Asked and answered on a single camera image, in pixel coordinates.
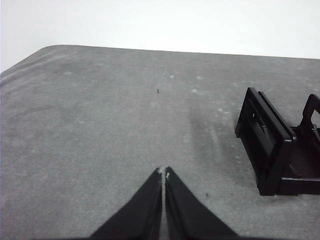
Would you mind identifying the black plastic plate rack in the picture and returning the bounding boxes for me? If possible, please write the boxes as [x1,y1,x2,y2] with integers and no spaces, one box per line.
[234,86,320,197]

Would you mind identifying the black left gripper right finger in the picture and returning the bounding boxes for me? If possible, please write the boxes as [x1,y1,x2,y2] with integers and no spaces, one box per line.
[164,166,238,238]

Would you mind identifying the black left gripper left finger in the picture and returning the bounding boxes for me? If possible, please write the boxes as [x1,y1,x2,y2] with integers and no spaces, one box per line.
[89,166,165,238]

